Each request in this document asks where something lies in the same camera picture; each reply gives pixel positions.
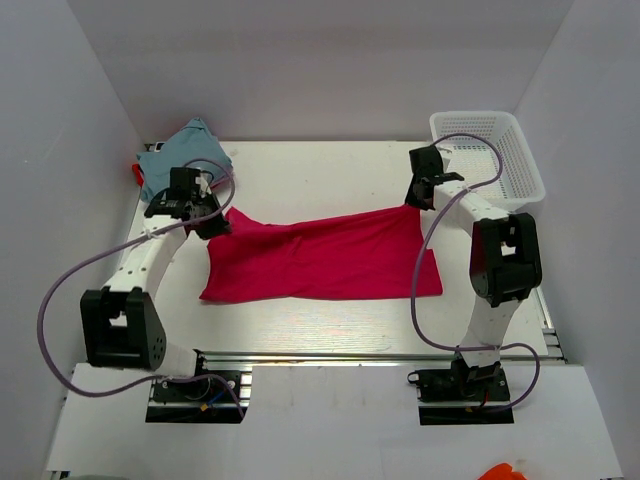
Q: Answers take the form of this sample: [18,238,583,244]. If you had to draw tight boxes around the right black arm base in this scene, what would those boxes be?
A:
[407,369,514,426]

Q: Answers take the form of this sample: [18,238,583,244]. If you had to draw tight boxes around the white perforated plastic basket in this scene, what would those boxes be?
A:
[429,111,546,211]

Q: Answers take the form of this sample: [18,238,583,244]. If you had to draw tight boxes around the orange object at bottom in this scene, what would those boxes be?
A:
[479,463,527,480]

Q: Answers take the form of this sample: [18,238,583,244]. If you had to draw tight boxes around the magenta red t shirt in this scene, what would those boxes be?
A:
[200,205,443,304]

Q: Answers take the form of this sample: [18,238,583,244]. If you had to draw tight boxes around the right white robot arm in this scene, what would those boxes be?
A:
[405,146,542,399]

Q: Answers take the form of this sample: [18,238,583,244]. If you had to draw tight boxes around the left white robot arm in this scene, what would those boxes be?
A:
[80,166,231,399]

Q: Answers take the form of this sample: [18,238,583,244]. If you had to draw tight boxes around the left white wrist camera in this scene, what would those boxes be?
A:
[197,171,210,190]

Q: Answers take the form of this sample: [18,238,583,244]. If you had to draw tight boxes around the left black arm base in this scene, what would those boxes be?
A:
[145,370,249,425]

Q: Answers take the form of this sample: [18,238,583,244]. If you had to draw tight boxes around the folded light blue t shirt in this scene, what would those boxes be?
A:
[136,117,233,203]

